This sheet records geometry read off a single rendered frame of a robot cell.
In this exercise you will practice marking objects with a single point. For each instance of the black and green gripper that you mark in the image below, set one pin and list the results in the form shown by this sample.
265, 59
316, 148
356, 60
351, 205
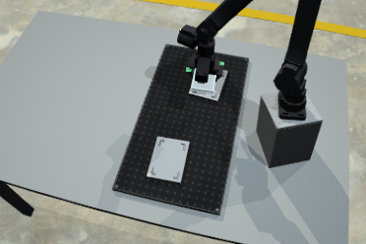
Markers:
217, 69

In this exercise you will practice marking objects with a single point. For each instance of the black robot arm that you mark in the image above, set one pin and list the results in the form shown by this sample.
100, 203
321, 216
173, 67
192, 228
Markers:
290, 81

